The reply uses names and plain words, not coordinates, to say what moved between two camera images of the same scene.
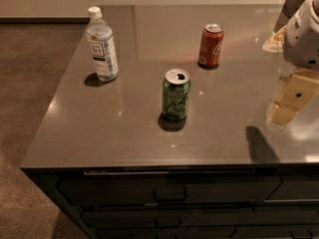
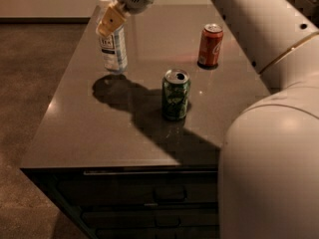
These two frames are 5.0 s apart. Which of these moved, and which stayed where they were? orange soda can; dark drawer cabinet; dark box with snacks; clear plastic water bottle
Moved: clear plastic water bottle
Stayed: orange soda can; dark drawer cabinet; dark box with snacks
